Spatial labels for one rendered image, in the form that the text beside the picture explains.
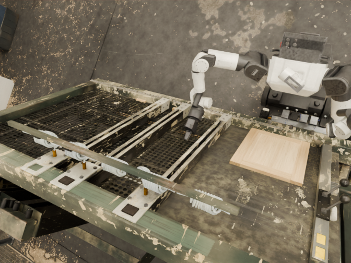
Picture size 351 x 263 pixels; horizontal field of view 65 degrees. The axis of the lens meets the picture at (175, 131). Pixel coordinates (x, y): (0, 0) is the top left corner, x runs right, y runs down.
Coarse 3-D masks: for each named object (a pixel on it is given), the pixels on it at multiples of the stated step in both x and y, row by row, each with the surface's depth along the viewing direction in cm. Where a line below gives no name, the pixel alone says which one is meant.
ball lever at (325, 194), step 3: (342, 180) 118; (345, 180) 117; (342, 183) 117; (345, 183) 117; (348, 183) 117; (336, 186) 121; (339, 186) 120; (342, 186) 118; (345, 186) 117; (333, 189) 121; (324, 192) 125; (327, 192) 123; (330, 192) 122; (324, 195) 123
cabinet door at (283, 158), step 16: (256, 144) 170; (272, 144) 171; (288, 144) 172; (304, 144) 173; (240, 160) 151; (256, 160) 153; (272, 160) 154; (288, 160) 155; (304, 160) 156; (272, 176) 142; (288, 176) 141
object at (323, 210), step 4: (340, 196) 109; (344, 196) 108; (348, 196) 108; (340, 200) 109; (344, 200) 107; (348, 200) 107; (336, 204) 111; (324, 208) 115; (328, 208) 113; (324, 212) 114
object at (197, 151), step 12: (228, 120) 186; (216, 132) 168; (204, 144) 154; (192, 156) 142; (144, 168) 102; (180, 168) 132; (192, 168) 144; (180, 180) 132; (144, 192) 107; (156, 192) 109; (168, 192) 122; (120, 204) 103; (132, 204) 103; (144, 204) 102; (156, 204) 113; (120, 216) 98
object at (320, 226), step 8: (328, 152) 161; (320, 160) 157; (328, 160) 154; (320, 168) 147; (328, 168) 146; (320, 176) 139; (328, 176) 140; (320, 184) 133; (328, 184) 134; (320, 224) 110; (328, 224) 110; (312, 232) 110; (320, 232) 106; (328, 232) 106; (312, 240) 104; (328, 240) 103; (312, 248) 99; (312, 256) 96
